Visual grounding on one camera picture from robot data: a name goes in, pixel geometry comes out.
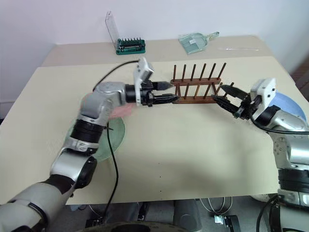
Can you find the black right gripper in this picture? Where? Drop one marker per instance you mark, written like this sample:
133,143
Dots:
248,107

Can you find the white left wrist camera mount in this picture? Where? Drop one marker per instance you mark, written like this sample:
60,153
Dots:
144,68

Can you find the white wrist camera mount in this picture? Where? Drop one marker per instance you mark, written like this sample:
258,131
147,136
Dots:
144,68
264,90

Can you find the pink plate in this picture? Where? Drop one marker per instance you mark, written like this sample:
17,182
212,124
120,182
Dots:
122,111

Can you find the clear plastic case lid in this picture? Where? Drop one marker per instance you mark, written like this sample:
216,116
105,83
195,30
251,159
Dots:
112,29

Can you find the black metal bracket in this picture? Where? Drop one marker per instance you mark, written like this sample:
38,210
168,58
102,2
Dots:
229,221

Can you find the clear plastic dustpan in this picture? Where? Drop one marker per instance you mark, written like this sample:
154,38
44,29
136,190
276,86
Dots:
193,42

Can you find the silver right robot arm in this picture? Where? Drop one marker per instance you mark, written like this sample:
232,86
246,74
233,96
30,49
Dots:
292,125

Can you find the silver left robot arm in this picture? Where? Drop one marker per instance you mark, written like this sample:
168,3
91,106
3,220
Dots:
106,96

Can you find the brown wooden dish rack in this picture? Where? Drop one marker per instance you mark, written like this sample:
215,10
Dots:
193,99

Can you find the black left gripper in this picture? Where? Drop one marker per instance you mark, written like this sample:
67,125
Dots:
147,96

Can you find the blue plate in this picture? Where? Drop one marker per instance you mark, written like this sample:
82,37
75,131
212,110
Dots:
287,101

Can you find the grey round pedestal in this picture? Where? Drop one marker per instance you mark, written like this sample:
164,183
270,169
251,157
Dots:
187,215

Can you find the green plate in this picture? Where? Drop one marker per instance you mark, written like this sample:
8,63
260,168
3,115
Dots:
118,136

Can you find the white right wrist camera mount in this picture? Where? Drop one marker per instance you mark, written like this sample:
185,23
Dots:
264,90

